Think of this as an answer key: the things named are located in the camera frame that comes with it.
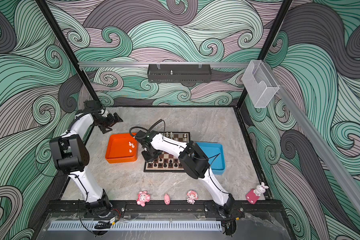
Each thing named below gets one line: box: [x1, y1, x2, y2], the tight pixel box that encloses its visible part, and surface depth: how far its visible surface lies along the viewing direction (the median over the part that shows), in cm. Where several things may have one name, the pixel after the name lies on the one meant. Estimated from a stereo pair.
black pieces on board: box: [147, 158, 183, 168], surface depth 89 cm
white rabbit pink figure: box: [245, 182, 269, 205], surface depth 76 cm
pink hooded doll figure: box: [186, 189, 199, 205], surface depth 76 cm
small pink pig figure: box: [163, 193, 171, 205], surface depth 77 cm
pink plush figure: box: [136, 190, 151, 207], surface depth 76 cm
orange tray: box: [105, 133, 139, 164], surface depth 97 cm
